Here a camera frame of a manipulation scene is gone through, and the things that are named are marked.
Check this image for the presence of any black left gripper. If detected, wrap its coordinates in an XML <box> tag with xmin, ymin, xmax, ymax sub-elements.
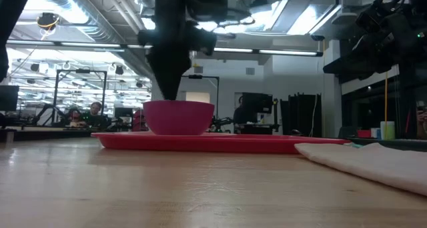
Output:
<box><xmin>137</xmin><ymin>0</ymin><xmax>232</xmax><ymax>101</ymax></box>

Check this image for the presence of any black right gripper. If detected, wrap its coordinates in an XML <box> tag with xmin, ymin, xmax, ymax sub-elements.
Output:
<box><xmin>322</xmin><ymin>0</ymin><xmax>427</xmax><ymax>84</ymax></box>

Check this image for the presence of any magenta plastic bowl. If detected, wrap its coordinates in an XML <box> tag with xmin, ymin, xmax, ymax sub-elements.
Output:
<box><xmin>142</xmin><ymin>100</ymin><xmax>216</xmax><ymax>137</ymax></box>

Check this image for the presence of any beige napkin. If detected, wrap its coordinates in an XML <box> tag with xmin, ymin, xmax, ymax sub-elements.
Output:
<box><xmin>294</xmin><ymin>142</ymin><xmax>427</xmax><ymax>197</ymax></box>

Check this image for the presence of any red plastic tray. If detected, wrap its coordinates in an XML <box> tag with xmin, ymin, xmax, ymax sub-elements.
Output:
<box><xmin>91</xmin><ymin>131</ymin><xmax>351</xmax><ymax>155</ymax></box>

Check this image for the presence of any green and white cup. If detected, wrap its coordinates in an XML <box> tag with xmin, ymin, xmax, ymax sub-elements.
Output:
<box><xmin>380</xmin><ymin>121</ymin><xmax>396</xmax><ymax>141</ymax></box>

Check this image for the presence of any black curtain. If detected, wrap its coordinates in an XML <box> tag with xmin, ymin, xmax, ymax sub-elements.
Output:
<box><xmin>280</xmin><ymin>92</ymin><xmax>323</xmax><ymax>138</ymax></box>

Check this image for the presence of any person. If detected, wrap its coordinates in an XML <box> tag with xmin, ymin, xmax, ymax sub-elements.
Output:
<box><xmin>232</xmin><ymin>95</ymin><xmax>255</xmax><ymax>126</ymax></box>
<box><xmin>82</xmin><ymin>101</ymin><xmax>108</xmax><ymax>128</ymax></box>

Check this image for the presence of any long ceiling light bar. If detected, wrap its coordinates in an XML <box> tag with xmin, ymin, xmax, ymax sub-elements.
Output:
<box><xmin>5</xmin><ymin>39</ymin><xmax>324</xmax><ymax>57</ymax></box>

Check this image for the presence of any person's hand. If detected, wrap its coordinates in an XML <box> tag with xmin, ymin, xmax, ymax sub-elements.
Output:
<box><xmin>416</xmin><ymin>100</ymin><xmax>427</xmax><ymax>140</ymax></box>

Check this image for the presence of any large black monitor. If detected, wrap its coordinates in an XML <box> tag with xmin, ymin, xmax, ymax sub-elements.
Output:
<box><xmin>241</xmin><ymin>92</ymin><xmax>274</xmax><ymax>115</ymax></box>

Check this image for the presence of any small black monitor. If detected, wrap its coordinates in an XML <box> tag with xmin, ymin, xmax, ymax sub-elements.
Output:
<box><xmin>0</xmin><ymin>85</ymin><xmax>20</xmax><ymax>113</ymax></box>

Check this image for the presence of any hanging yellow cable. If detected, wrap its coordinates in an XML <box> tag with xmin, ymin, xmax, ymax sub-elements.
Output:
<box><xmin>384</xmin><ymin>71</ymin><xmax>390</xmax><ymax>123</ymax></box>

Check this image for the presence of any black gantry frame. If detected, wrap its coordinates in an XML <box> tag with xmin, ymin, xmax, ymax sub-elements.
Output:
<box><xmin>181</xmin><ymin>74</ymin><xmax>220</xmax><ymax>122</ymax></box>
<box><xmin>53</xmin><ymin>68</ymin><xmax>108</xmax><ymax>107</ymax></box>

